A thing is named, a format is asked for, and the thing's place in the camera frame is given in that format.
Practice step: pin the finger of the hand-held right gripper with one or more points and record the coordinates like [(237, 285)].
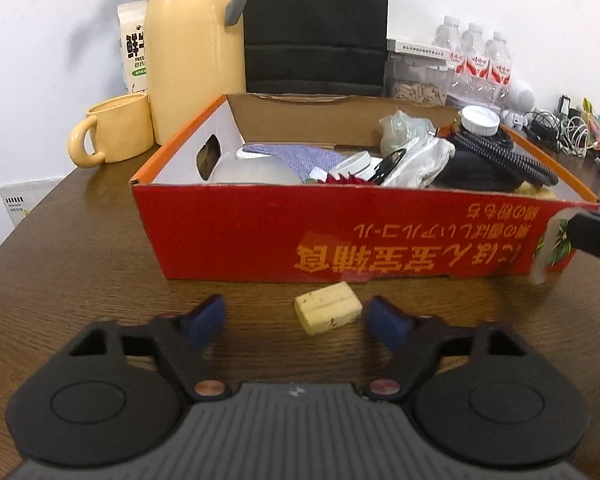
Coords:
[(597, 237)]

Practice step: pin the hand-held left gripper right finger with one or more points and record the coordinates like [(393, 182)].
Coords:
[(387, 325)]

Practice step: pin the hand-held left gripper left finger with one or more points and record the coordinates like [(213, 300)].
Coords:
[(205, 322)]

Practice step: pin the wooden block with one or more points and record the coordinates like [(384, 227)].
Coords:
[(327, 312)]

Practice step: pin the red cardboard box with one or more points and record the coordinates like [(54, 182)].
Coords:
[(230, 240)]

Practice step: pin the small white round jar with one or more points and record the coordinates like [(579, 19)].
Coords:
[(356, 162)]

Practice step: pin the iridescent plastic wrap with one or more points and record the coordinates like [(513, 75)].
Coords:
[(405, 130)]

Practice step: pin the cream plush toy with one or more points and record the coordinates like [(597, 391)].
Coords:
[(537, 192)]

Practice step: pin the yellow pink sachets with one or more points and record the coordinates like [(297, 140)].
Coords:
[(597, 120)]

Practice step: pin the black power adapter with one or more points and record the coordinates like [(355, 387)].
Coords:
[(567, 105)]

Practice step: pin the black pouch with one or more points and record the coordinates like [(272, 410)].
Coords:
[(475, 172)]

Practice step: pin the red fabric rose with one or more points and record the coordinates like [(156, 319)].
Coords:
[(337, 180)]

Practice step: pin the white robot speaker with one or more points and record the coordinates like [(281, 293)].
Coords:
[(519, 97)]

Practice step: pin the white ridged lid jar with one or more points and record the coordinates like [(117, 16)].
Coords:
[(480, 119)]

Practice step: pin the white plastic pouch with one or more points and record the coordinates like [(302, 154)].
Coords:
[(425, 160)]

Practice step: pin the purple cloth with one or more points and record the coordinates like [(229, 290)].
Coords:
[(300, 157)]

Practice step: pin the clear water bottle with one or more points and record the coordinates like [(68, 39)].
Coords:
[(472, 55), (447, 40), (499, 65)]

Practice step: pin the yellow mug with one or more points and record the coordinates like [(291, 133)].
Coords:
[(122, 130)]

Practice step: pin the white barcode carton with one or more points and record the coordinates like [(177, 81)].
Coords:
[(30, 200)]

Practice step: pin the clear snack container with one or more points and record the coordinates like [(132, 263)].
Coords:
[(417, 87)]

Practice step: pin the white flat carton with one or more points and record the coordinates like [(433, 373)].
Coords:
[(417, 46)]

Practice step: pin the yellow thermos jug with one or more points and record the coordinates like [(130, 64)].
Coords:
[(195, 60)]

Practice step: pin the white milk carton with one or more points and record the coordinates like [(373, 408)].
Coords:
[(132, 45)]

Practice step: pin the black paper bag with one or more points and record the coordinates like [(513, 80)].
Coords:
[(315, 35)]

